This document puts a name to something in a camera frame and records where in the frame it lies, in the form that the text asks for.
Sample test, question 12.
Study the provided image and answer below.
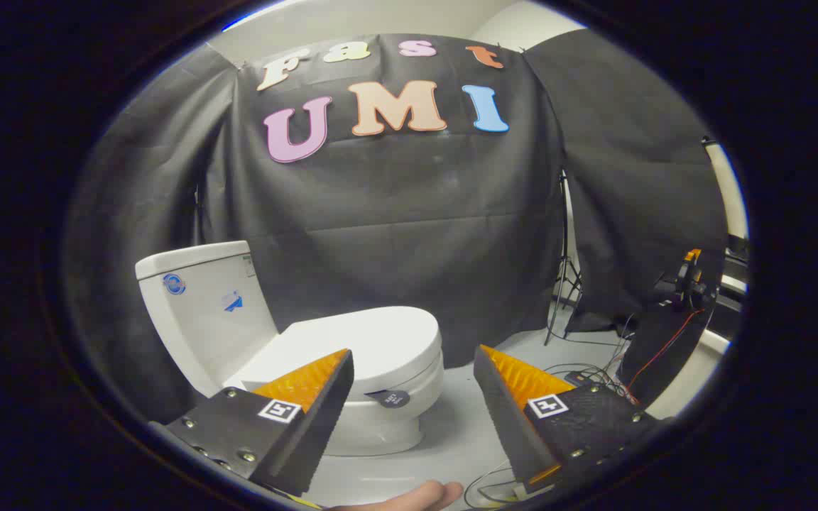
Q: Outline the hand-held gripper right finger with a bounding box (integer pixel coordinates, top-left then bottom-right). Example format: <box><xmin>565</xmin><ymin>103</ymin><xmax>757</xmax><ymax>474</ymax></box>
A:
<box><xmin>473</xmin><ymin>345</ymin><xmax>662</xmax><ymax>490</ymax></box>

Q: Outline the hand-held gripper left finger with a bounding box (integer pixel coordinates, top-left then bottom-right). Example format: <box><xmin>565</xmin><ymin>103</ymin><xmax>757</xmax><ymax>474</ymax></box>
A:
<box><xmin>148</xmin><ymin>348</ymin><xmax>355</xmax><ymax>498</ymax></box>

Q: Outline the white toilet lid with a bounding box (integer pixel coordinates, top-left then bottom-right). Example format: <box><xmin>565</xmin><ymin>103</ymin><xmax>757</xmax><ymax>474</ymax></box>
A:
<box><xmin>228</xmin><ymin>307</ymin><xmax>444</xmax><ymax>402</ymax></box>

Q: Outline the small black lid tag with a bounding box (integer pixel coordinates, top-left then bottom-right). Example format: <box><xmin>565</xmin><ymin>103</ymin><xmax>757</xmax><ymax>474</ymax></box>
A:
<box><xmin>365</xmin><ymin>389</ymin><xmax>410</xmax><ymax>410</ymax></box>

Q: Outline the white toilet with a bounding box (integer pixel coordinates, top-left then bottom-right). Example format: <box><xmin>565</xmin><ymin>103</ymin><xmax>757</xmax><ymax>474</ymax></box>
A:
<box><xmin>135</xmin><ymin>241</ymin><xmax>447</xmax><ymax>457</ymax></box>

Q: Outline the black tripod stand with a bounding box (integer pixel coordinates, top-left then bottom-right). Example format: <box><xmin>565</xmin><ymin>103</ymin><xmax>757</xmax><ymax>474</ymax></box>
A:
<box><xmin>544</xmin><ymin>170</ymin><xmax>584</xmax><ymax>347</ymax></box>

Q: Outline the black cloth covered stand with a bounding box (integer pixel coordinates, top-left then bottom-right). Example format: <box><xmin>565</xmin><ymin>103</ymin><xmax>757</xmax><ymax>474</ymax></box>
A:
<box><xmin>618</xmin><ymin>302</ymin><xmax>716</xmax><ymax>407</ymax></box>

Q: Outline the orange and black gripper device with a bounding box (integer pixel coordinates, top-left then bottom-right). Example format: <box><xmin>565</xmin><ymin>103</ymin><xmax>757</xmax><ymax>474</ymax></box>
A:
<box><xmin>654</xmin><ymin>248</ymin><xmax>712</xmax><ymax>313</ymax></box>

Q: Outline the black backdrop cloth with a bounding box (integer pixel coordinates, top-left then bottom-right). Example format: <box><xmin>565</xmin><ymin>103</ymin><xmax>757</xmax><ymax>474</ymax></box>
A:
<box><xmin>65</xmin><ymin>30</ymin><xmax>729</xmax><ymax>427</ymax></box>

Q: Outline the white cable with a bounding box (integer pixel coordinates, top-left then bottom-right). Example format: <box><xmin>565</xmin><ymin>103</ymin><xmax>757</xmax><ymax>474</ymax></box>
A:
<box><xmin>462</xmin><ymin>460</ymin><xmax>525</xmax><ymax>509</ymax></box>

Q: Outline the black coiled floor cable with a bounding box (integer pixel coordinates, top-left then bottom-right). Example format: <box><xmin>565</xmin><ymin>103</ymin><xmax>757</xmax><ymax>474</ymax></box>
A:
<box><xmin>547</xmin><ymin>316</ymin><xmax>638</xmax><ymax>400</ymax></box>

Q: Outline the red cable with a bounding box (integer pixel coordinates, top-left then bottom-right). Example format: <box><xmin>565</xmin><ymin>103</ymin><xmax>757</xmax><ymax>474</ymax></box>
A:
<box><xmin>626</xmin><ymin>307</ymin><xmax>705</xmax><ymax>392</ymax></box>

